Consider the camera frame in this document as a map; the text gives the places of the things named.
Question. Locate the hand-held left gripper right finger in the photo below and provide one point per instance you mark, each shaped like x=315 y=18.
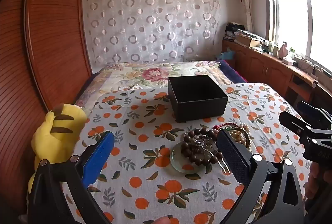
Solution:
x=232 y=153

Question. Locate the person's right hand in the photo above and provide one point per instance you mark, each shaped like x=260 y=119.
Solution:
x=313 y=179

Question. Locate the black square box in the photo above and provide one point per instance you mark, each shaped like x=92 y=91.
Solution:
x=199 y=102

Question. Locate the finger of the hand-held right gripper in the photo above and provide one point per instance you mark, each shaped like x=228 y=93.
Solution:
x=293 y=121
x=308 y=108

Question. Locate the teal plastic bag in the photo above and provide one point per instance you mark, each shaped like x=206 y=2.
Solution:
x=229 y=54

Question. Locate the yellow plush toy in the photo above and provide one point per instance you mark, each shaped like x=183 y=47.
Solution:
x=54 y=133

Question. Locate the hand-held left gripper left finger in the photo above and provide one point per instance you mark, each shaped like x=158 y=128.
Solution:
x=99 y=159

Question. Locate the floral bedsheet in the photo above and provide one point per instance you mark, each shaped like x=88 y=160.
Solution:
x=134 y=76

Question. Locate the silver hairpin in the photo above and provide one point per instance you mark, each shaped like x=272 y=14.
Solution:
x=216 y=159

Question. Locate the purple blanket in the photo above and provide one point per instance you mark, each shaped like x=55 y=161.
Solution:
x=230 y=70

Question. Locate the brown slatted wardrobe door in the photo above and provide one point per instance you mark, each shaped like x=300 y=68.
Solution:
x=46 y=31

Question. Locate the pale green jade bangle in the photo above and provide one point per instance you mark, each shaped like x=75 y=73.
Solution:
x=179 y=165

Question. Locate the window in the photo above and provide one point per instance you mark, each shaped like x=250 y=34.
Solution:
x=293 y=5

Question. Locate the wooden cabinet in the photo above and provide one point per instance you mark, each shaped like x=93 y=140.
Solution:
x=264 y=68

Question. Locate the circle pattern sheer curtain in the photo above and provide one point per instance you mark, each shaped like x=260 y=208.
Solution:
x=150 y=21

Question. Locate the orange fruit print cloth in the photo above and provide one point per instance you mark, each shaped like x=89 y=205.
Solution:
x=155 y=187

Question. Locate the pink figurine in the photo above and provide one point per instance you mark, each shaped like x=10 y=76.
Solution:
x=283 y=50

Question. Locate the cardboard box with papers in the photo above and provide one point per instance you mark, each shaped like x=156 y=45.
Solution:
x=249 y=41

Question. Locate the dark folded clothes stack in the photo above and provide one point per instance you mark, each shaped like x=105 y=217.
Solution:
x=233 y=30

